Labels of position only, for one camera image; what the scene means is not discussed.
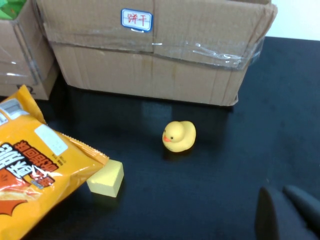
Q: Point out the cardboard box with white label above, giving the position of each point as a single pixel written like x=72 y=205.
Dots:
x=150 y=70

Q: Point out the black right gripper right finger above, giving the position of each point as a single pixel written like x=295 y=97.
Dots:
x=305 y=212

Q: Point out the white label sticker red writing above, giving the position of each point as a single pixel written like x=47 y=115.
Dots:
x=136 y=20

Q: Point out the yellow rubber duck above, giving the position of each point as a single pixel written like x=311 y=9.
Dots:
x=180 y=137

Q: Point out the yellow foam cube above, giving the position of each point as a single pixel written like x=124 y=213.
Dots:
x=105 y=180

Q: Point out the large orange fries snack bag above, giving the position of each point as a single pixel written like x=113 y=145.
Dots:
x=37 y=175

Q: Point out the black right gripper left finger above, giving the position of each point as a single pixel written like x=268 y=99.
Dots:
x=266 y=217

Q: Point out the green Lay's chips bag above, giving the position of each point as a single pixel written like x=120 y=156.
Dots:
x=10 y=7

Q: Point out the cardboard box with F2 print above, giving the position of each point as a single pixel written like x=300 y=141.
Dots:
x=25 y=62

